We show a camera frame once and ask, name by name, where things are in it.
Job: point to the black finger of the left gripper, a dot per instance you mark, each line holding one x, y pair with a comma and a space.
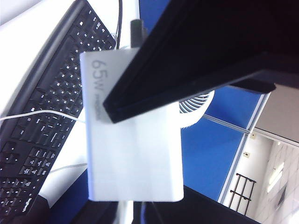
210, 46

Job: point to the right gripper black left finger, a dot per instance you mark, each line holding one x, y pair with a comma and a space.
102, 214

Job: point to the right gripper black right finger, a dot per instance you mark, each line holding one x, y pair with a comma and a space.
149, 214

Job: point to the white 65W charger brick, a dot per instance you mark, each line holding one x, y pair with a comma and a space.
130, 158

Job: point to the white desk fan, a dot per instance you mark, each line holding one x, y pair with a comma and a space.
196, 102

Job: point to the black ASUS monitor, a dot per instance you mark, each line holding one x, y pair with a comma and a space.
210, 214

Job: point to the black monitor stand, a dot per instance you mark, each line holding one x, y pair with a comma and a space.
40, 212

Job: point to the black metal rack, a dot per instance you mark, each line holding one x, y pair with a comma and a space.
243, 191

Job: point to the black Logitech keyboard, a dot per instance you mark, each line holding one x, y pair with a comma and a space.
46, 98

